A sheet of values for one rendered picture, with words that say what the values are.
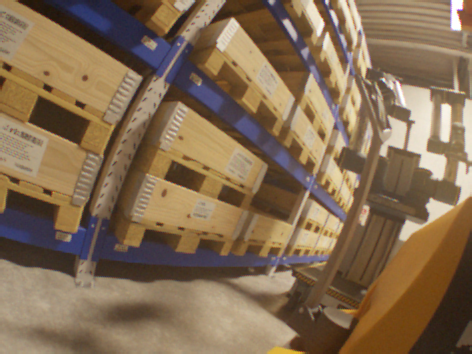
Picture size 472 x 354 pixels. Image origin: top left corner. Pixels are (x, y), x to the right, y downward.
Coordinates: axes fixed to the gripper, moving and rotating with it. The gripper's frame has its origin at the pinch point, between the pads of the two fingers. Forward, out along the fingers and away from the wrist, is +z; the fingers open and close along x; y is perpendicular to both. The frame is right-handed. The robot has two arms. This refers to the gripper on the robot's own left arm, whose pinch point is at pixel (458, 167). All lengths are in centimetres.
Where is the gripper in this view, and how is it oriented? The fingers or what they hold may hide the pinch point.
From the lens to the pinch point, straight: 147.3
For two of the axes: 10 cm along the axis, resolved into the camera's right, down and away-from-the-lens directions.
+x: 7.0, 3.1, -6.5
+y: -3.4, -6.5, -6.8
